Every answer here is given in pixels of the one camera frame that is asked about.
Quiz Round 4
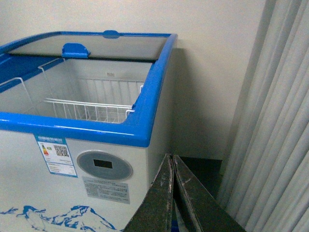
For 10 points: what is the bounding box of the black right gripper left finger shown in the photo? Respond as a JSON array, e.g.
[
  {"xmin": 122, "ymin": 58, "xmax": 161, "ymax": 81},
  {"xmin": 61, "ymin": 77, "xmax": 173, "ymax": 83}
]
[{"xmin": 124, "ymin": 154, "xmax": 174, "ymax": 232}]

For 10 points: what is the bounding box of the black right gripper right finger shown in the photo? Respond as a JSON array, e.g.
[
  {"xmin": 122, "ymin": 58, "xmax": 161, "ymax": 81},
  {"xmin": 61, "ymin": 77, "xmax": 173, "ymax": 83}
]
[{"xmin": 172, "ymin": 155, "xmax": 245, "ymax": 232}]

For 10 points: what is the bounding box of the blue plastic shopping basket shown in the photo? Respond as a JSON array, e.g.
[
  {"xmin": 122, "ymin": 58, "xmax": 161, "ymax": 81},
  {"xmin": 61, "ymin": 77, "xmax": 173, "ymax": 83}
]
[{"xmin": 171, "ymin": 219, "xmax": 179, "ymax": 232}]

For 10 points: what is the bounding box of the grey instruction sticker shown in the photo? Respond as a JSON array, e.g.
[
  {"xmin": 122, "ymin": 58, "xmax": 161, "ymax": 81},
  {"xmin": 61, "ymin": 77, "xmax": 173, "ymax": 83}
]
[{"xmin": 82, "ymin": 176, "xmax": 130, "ymax": 204}]

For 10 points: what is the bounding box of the oval temperature control panel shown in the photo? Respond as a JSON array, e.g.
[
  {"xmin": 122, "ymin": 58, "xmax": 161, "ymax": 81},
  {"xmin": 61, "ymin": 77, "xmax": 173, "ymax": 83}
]
[{"xmin": 77, "ymin": 150, "xmax": 133, "ymax": 181}]

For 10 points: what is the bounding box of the white vertical blinds curtain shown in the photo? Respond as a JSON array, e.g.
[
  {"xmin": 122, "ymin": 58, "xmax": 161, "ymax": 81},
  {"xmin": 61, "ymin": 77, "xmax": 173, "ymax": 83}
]
[{"xmin": 217, "ymin": 0, "xmax": 309, "ymax": 232}]

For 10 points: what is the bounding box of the blue energy label sticker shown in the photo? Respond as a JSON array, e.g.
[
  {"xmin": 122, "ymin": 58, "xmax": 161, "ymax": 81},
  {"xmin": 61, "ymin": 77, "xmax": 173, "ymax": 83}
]
[{"xmin": 34, "ymin": 134, "xmax": 78, "ymax": 178}]

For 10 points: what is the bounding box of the white chest freezer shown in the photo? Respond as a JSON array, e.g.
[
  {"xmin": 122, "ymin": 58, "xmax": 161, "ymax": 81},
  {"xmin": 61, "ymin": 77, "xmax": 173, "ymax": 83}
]
[{"xmin": 0, "ymin": 30, "xmax": 177, "ymax": 232}]

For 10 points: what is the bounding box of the glass sliding freezer lid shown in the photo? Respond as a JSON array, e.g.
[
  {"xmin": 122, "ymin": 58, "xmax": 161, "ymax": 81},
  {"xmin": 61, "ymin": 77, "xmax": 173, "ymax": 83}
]
[{"xmin": 9, "ymin": 35, "xmax": 167, "ymax": 60}]

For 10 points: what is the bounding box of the white wire freezer basket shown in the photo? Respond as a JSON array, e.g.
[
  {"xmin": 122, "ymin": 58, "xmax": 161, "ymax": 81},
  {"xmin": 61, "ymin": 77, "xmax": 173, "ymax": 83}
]
[{"xmin": 0, "ymin": 56, "xmax": 151, "ymax": 123}]

